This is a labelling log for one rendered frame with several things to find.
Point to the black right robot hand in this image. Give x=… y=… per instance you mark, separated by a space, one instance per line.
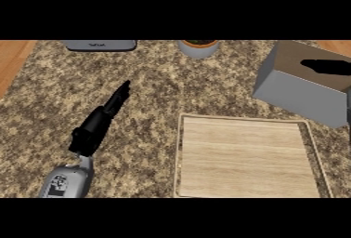
x=329 y=66

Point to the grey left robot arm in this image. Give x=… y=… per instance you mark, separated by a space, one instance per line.
x=68 y=182

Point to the grey plant pot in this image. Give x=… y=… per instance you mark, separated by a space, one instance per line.
x=198 y=48

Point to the grey cardboard box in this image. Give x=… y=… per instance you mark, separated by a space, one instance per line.
x=301 y=93

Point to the pale wooden tray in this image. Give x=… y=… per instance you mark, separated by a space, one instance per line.
x=247 y=158

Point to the grey flat appliance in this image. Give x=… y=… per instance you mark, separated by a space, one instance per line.
x=101 y=45

